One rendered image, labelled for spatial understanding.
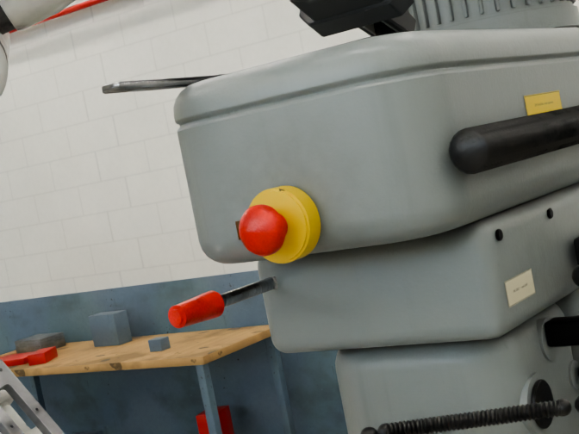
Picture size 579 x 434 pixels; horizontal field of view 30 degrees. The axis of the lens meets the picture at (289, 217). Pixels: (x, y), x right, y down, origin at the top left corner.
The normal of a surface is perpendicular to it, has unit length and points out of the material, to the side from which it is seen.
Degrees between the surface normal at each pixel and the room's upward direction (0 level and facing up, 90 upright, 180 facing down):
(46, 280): 90
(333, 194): 90
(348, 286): 90
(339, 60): 63
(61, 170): 90
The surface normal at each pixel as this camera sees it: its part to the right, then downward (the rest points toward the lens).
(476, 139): -0.55, 0.15
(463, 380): -0.29, 0.11
